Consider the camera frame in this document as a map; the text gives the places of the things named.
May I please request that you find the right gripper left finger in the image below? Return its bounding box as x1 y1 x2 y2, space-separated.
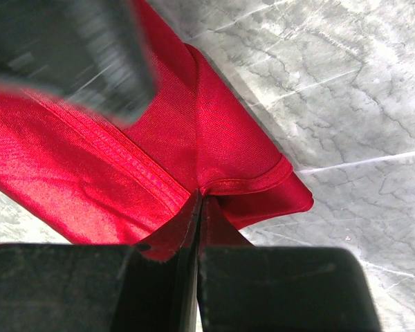
0 192 202 331

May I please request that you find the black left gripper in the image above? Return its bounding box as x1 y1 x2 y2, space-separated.
0 1 158 125

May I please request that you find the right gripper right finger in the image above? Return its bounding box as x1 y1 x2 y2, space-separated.
198 197 381 331

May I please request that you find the red cloth napkin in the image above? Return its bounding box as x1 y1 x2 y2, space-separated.
0 1 313 244

